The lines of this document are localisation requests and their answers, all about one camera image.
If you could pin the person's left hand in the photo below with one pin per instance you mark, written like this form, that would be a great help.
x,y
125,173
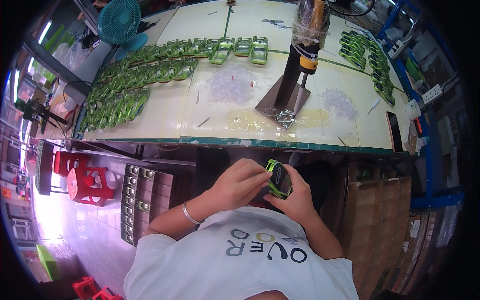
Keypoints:
x,y
232,187

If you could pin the person's right hand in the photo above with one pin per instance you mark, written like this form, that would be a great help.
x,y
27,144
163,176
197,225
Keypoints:
x,y
298,202

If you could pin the person's left fingers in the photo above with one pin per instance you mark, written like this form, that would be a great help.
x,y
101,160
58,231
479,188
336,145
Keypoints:
x,y
255,173

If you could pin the green black toy car shell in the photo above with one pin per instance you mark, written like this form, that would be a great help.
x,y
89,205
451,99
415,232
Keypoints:
x,y
279,182

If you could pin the thin metal pin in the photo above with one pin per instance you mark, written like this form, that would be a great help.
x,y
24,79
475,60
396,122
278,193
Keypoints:
x,y
203,122
197,97

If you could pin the large pile of clear plastic parts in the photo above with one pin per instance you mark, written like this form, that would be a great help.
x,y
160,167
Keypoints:
x,y
232,86

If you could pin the person's body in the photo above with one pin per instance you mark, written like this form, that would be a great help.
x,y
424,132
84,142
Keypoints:
x,y
240,270

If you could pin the small pile of clear plastic parts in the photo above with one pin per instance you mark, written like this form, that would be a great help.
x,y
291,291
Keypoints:
x,y
339,105

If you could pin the black yellow tool on stand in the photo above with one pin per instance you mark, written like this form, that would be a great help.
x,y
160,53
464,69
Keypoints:
x,y
296,71

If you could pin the brown divided tray of parts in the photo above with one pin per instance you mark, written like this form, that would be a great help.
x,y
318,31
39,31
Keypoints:
x,y
144,202

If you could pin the stack of brown cartons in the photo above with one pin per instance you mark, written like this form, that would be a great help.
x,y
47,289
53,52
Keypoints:
x,y
375,225

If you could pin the phone with pink case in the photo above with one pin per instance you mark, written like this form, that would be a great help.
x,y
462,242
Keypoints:
x,y
394,132

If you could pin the large group of green car shells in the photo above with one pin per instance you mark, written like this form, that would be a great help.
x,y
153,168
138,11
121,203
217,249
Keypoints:
x,y
142,75

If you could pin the small row of green car shells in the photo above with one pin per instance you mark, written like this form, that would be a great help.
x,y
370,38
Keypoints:
x,y
371,62

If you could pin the red plastic stool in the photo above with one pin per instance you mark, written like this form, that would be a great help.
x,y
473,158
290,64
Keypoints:
x,y
67,162
92,185
107,295
85,288

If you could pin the white tape roll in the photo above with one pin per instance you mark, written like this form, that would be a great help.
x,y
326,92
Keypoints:
x,y
412,110

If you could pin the blue metal rack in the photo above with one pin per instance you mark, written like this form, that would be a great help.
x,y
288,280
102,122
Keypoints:
x,y
431,157

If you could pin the white power strip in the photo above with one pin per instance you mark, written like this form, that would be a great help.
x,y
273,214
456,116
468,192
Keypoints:
x,y
432,94

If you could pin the teal desk fan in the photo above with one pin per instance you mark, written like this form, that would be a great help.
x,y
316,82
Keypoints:
x,y
120,22

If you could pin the black mesh tray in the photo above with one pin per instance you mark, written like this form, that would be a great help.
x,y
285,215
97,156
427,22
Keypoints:
x,y
44,168

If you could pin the green plastic crate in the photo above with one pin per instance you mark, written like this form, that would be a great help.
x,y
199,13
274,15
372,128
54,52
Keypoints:
x,y
47,262

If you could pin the black machine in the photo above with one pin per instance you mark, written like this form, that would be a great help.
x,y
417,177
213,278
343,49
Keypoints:
x,y
35,112

